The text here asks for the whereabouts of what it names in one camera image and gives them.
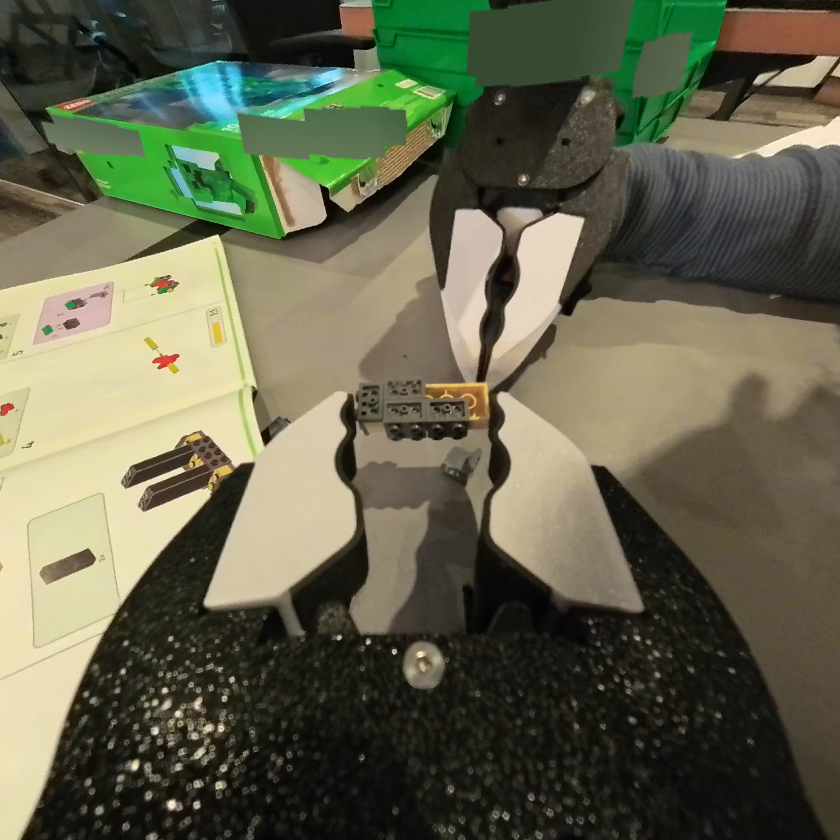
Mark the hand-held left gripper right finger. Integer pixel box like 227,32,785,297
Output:
476,392,647,616

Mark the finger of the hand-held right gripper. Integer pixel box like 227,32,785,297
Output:
438,207,511,385
487,213,588,385

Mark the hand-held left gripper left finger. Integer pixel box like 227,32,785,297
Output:
203,390,366,639

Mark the small grey brick piece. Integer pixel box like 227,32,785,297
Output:
440,446,484,487

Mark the grey and tan brick assembly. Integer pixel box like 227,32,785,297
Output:
354,379,493,442

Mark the person's right forearm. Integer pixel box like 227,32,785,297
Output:
600,144,840,296

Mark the grey desk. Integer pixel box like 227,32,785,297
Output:
0,98,840,683

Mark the green plastic crate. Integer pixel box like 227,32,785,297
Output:
371,0,728,144

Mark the instruction booklet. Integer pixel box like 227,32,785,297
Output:
0,236,263,680

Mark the white paper sheet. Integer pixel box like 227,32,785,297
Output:
731,117,840,160

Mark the green toy box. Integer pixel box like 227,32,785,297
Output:
45,61,458,240

